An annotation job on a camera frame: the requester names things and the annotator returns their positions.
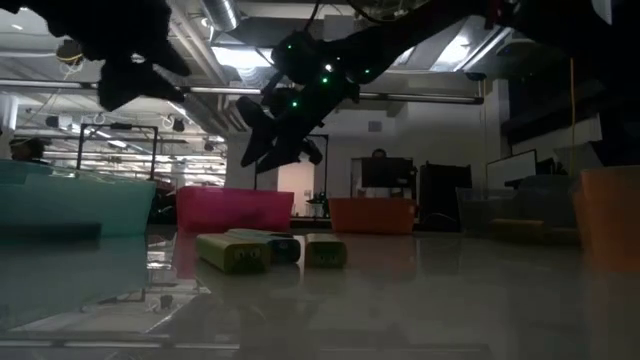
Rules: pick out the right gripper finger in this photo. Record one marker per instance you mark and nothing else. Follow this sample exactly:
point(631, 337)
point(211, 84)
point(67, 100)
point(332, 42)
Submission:
point(257, 130)
point(295, 152)

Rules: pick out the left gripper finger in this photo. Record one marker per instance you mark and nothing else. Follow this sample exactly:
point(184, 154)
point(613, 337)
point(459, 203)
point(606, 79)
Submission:
point(165, 92)
point(170, 60)

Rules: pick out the yellow wooden block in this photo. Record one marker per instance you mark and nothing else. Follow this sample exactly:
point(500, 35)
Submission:
point(517, 227)

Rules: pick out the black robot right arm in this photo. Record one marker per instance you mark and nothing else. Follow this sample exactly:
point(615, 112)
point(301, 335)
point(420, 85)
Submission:
point(425, 30)

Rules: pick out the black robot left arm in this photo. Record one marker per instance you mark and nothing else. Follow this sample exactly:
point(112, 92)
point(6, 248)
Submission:
point(100, 25)

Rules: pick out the person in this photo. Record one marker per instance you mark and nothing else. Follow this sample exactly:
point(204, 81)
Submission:
point(30, 150)
point(380, 152)

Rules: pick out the pink plastic bin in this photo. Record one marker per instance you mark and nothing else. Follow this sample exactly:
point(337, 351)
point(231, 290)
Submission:
point(235, 210)

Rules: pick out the black computer monitor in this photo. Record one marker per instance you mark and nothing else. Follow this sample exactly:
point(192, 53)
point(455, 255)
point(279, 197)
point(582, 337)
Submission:
point(387, 172)

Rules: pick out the teal wooden block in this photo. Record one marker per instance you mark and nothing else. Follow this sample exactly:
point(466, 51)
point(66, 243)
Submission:
point(285, 250)

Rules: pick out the small orange plastic bin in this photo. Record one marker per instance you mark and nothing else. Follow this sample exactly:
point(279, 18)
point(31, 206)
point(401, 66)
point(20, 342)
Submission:
point(372, 215)

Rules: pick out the green wooden block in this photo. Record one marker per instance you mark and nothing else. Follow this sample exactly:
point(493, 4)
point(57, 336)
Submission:
point(325, 250)
point(232, 252)

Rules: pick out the teal plastic bin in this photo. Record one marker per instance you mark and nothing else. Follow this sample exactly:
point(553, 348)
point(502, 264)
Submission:
point(100, 205)

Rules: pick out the black cabinet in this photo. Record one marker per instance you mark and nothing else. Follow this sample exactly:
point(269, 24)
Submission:
point(447, 195)

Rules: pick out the white screen panel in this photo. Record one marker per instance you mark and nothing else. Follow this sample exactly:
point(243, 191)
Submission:
point(511, 169)

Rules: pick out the grey transparent plastic bin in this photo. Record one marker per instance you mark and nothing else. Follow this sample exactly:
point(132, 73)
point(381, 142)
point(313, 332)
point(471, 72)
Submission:
point(520, 205)

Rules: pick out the large orange plastic bin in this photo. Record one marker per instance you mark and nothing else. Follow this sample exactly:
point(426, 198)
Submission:
point(610, 215)

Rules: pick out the silver spiral ventilation duct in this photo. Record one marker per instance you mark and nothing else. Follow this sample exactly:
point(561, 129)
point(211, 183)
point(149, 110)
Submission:
point(222, 12)

